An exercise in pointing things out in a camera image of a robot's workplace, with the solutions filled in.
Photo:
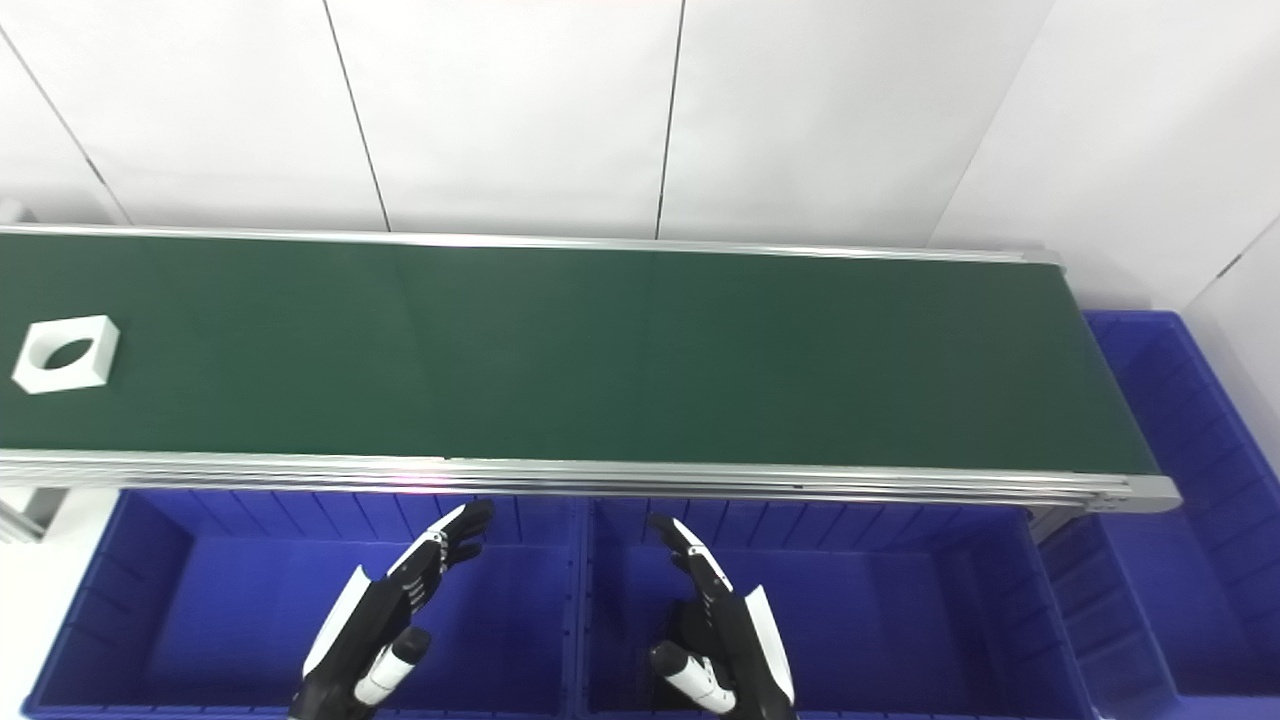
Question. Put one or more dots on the white square part round hole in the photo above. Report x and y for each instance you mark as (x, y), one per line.
(106, 360)

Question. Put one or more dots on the green conveyor belt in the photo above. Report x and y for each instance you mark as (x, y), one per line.
(600, 478)
(600, 350)

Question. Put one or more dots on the blue plastic bin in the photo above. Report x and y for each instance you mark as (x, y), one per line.
(1180, 560)
(230, 610)
(900, 620)

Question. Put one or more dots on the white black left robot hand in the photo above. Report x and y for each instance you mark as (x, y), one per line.
(375, 610)

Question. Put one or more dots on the aluminium conveyor support leg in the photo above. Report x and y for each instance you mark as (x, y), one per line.
(30, 505)

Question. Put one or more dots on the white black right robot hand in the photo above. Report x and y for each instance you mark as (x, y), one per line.
(735, 640)

